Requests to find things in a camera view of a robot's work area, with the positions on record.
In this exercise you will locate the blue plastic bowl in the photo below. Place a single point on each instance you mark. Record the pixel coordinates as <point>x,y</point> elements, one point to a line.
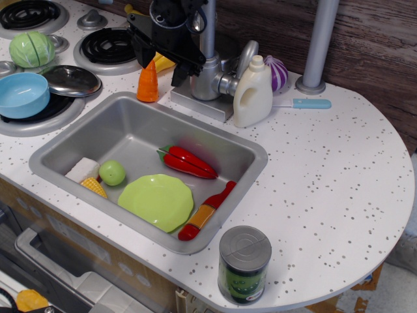
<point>23,95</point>

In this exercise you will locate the silver stove knob middle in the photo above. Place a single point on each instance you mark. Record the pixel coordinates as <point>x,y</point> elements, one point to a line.
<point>60,44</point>

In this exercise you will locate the red toy ketchup bottle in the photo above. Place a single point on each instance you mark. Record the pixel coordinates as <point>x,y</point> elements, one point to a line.
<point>204,213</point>

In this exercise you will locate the orange toy carrot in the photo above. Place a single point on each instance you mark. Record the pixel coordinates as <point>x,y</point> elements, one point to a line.
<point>147,90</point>

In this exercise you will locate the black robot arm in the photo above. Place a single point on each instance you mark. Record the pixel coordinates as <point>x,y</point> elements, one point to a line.
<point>175,13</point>

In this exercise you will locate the blue handled toy knife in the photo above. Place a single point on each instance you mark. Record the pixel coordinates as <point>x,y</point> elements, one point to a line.
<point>300,103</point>

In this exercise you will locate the purple white toy onion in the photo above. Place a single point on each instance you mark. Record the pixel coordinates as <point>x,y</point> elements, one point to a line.
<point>279,73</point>

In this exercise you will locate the green toy apple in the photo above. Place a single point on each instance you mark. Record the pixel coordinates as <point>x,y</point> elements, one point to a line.
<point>112,172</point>

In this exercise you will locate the cream toy detergent bottle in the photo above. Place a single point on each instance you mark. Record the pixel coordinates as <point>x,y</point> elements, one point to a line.
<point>253,97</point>

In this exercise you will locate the grey vertical pole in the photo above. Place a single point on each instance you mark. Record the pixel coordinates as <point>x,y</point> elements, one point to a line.
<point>311,82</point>

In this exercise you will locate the green toy cabbage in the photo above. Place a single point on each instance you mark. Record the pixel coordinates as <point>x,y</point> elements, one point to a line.
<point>31,50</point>

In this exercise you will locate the silver toy faucet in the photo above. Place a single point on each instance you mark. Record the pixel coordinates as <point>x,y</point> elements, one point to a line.
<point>211,93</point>

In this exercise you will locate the silver pot lid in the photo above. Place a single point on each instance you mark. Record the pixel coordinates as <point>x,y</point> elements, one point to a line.
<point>71,81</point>

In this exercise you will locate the black front left burner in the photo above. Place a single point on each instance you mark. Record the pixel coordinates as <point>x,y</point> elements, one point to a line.
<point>59,112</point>

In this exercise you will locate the black burner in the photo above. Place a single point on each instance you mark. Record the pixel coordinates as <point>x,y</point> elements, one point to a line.
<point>46,17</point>
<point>107,52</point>
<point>59,112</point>

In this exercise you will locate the yellow toy banana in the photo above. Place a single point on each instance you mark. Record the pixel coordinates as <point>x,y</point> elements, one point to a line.
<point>129,9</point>

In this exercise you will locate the red toy chili pepper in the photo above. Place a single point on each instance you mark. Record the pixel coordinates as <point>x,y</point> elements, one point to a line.
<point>179,159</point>

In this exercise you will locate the black back right burner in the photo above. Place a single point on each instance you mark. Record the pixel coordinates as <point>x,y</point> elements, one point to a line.
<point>107,52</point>

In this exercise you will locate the silver metal pot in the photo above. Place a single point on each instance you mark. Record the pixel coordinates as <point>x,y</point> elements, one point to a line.
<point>227,49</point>

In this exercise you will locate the grey green toy can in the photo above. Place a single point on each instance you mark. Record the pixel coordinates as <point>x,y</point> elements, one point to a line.
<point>244,256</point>

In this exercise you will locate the grey toy sink basin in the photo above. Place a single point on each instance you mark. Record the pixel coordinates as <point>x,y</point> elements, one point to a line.
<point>122,128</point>

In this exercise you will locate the yellow toy bell pepper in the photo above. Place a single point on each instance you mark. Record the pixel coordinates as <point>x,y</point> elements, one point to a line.
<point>162,63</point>

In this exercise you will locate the silver stove knob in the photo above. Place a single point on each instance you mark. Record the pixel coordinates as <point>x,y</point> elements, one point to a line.
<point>60,44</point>
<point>92,21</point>
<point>8,68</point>

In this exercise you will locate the yellow toy corn cob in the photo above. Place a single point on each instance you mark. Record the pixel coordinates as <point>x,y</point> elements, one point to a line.
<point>93,185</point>

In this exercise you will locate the yellow object lower corner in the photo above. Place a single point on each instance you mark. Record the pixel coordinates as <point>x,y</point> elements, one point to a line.
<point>28,300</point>

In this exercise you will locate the light green plastic plate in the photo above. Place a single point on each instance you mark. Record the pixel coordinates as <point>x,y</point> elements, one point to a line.
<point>161,200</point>

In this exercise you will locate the black back left burner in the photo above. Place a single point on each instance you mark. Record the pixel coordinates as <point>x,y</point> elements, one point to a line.
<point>46,17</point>

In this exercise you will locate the silver stove knob left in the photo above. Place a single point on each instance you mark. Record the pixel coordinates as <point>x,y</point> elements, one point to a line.
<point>8,68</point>

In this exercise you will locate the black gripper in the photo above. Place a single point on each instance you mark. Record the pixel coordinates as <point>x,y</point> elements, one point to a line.
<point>175,43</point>

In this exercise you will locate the white toy block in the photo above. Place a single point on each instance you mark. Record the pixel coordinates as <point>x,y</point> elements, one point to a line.
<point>84,169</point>

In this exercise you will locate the grey oven door handle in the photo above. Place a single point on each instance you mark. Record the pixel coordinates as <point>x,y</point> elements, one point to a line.
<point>77,290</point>

